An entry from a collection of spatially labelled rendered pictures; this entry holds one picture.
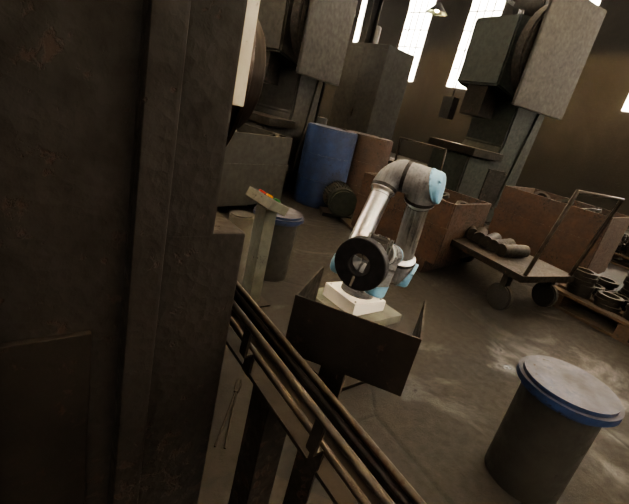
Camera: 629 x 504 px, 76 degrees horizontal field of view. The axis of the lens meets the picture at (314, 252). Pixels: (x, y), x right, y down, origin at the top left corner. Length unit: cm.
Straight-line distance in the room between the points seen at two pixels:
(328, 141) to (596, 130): 958
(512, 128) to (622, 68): 716
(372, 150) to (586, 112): 912
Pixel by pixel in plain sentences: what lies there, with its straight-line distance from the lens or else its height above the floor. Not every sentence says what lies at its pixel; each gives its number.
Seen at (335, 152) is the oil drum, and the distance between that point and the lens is 449.
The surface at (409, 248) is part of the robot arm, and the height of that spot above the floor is 65.
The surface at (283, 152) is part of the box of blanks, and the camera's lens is 388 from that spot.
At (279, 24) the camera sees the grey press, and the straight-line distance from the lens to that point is 471.
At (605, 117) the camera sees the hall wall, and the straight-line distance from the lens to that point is 1309.
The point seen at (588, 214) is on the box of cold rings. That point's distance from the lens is 453.
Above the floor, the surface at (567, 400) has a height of 43.
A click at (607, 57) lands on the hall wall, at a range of 1348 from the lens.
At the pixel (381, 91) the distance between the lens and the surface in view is 599.
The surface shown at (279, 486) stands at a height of 1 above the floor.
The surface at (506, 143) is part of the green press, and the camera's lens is 637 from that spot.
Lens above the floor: 109
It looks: 20 degrees down
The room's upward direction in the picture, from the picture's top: 14 degrees clockwise
